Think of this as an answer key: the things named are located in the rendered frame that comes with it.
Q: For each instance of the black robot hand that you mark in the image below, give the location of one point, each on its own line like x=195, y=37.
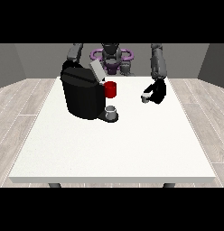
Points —
x=68, y=64
x=157, y=90

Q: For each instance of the small grey coffee pod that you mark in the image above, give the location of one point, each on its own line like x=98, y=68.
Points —
x=144, y=98

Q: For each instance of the pale grey machine lid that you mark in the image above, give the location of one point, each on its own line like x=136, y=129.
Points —
x=97, y=69

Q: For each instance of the black coffee machine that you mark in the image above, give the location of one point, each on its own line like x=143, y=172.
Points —
x=82, y=96

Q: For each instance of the red pod holder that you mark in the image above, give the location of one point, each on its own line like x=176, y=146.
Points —
x=110, y=89

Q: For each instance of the grey robot trunk purple rings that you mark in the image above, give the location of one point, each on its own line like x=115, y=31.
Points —
x=113, y=58

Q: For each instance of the small grey cup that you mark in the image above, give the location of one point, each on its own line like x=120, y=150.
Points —
x=110, y=112

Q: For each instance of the dark table leg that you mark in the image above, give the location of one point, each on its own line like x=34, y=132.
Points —
x=169, y=185
x=54, y=185

